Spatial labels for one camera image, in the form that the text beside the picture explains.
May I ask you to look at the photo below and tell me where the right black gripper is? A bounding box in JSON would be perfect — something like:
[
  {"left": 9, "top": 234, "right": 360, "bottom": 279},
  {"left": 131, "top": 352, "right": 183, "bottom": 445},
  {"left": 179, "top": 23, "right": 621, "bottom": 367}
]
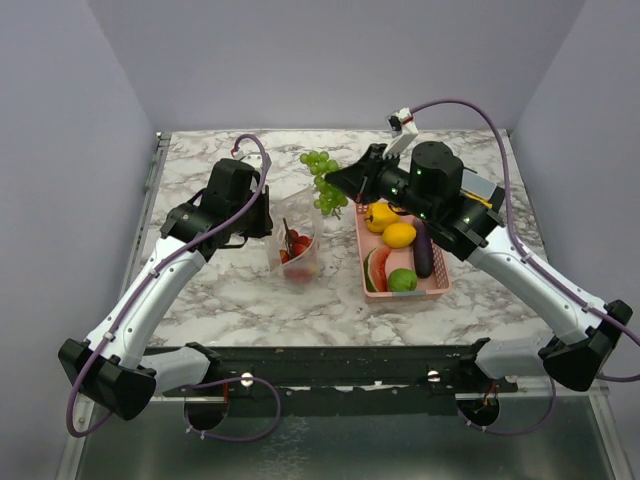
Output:
[{"left": 327, "top": 143, "right": 435, "bottom": 223}]

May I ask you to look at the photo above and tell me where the green grape bunch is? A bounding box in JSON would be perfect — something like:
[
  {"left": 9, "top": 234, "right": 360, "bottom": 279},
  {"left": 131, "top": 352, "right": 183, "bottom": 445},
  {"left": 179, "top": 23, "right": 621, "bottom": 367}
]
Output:
[{"left": 299, "top": 151, "right": 348, "bottom": 218}]

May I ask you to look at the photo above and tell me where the red cherry bunch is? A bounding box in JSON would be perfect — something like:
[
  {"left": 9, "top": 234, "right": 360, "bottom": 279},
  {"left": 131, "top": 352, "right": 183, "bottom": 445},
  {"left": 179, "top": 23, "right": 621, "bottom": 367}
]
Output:
[{"left": 279, "top": 219, "right": 317, "bottom": 285}]

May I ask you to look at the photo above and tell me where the clear zip top bag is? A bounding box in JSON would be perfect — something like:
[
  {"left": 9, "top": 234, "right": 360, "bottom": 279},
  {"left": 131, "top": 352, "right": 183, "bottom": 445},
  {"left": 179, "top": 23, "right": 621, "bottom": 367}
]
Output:
[{"left": 265, "top": 187, "right": 323, "bottom": 293}]

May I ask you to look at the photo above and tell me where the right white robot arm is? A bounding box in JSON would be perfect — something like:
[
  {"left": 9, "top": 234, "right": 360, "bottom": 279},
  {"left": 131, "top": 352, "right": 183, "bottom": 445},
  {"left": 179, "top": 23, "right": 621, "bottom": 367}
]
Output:
[{"left": 325, "top": 141, "right": 633, "bottom": 392}]

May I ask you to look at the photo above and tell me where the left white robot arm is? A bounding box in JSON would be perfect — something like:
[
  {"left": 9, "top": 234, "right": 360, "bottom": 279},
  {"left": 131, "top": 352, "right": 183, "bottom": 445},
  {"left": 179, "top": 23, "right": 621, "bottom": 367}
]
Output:
[{"left": 58, "top": 156, "right": 273, "bottom": 420}]

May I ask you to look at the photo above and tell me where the yellow bell pepper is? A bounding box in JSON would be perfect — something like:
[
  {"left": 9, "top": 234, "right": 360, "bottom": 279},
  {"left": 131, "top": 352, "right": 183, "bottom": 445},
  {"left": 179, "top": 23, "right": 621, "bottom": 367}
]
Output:
[{"left": 364, "top": 202, "right": 400, "bottom": 234}]

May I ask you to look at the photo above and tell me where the yellow lemon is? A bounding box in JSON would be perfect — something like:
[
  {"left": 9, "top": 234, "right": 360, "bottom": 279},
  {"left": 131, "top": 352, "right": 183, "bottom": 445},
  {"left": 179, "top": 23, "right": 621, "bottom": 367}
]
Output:
[{"left": 381, "top": 222, "right": 417, "bottom": 249}]

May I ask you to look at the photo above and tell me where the watermelon slice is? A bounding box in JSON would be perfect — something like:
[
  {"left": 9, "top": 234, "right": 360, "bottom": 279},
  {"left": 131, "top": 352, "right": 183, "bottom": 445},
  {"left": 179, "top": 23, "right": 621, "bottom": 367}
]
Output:
[{"left": 363, "top": 246, "right": 392, "bottom": 293}]

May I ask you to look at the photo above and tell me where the purple eggplant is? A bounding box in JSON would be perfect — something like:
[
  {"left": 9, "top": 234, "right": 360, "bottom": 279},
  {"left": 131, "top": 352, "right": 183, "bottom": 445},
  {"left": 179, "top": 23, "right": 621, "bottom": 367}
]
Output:
[{"left": 412, "top": 219, "right": 434, "bottom": 278}]

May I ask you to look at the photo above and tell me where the green round fruit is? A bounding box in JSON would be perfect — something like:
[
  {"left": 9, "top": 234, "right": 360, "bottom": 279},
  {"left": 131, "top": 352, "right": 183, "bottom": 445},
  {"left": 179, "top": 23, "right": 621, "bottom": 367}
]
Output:
[{"left": 387, "top": 268, "right": 418, "bottom": 292}]

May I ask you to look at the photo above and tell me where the grey rectangular box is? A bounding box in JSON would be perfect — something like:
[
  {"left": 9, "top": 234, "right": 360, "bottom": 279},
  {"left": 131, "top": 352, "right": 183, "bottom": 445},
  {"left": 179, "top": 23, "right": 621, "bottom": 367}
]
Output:
[{"left": 461, "top": 170, "right": 497, "bottom": 201}]

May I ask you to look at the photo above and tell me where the pink plastic basket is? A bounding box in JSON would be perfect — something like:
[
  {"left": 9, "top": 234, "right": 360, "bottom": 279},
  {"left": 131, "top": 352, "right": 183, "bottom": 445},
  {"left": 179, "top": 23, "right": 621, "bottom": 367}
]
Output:
[{"left": 355, "top": 204, "right": 452, "bottom": 303}]

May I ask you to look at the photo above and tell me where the black scale board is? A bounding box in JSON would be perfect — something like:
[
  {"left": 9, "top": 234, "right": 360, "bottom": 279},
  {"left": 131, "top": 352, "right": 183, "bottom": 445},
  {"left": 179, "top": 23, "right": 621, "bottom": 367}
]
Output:
[{"left": 465, "top": 182, "right": 505, "bottom": 212}]

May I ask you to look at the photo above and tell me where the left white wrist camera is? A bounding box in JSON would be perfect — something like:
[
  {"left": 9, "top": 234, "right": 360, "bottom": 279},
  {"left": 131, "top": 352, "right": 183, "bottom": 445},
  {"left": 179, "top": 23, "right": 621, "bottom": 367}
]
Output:
[{"left": 231, "top": 148, "right": 271, "bottom": 172}]

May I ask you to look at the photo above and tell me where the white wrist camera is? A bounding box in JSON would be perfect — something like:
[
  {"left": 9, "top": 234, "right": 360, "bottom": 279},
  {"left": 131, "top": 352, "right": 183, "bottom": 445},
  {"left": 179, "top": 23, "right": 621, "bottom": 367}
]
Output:
[
  {"left": 231, "top": 148, "right": 271, "bottom": 172},
  {"left": 383, "top": 107, "right": 419, "bottom": 158}
]

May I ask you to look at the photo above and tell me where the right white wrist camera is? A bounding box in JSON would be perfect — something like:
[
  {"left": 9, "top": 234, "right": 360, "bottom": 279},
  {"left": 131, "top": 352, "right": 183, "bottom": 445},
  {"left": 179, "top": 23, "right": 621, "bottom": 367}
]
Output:
[{"left": 383, "top": 107, "right": 419, "bottom": 158}]

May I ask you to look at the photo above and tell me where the left aluminium frame rail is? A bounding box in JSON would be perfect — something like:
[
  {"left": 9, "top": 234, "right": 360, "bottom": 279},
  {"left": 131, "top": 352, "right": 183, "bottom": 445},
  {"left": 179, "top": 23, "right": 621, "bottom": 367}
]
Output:
[{"left": 116, "top": 131, "right": 173, "bottom": 302}]

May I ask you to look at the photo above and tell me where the black mounting rail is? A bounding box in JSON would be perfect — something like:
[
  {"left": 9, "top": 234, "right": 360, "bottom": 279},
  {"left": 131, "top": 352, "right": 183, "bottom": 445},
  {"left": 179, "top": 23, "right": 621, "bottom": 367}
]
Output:
[{"left": 167, "top": 344, "right": 517, "bottom": 424}]

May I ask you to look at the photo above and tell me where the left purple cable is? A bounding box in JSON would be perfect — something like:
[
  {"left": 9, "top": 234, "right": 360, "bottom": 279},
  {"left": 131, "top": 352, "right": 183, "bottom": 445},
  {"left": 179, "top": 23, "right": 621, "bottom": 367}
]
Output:
[{"left": 64, "top": 133, "right": 266, "bottom": 439}]

